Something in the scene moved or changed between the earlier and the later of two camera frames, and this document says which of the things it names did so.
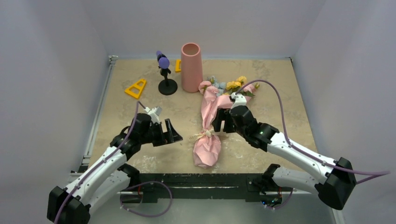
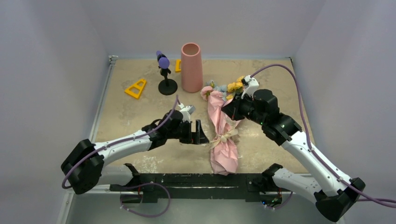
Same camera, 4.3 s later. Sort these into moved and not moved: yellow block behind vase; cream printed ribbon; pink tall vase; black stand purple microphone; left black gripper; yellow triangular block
Moved: left black gripper; cream printed ribbon
Not moved: yellow block behind vase; pink tall vase; yellow triangular block; black stand purple microphone
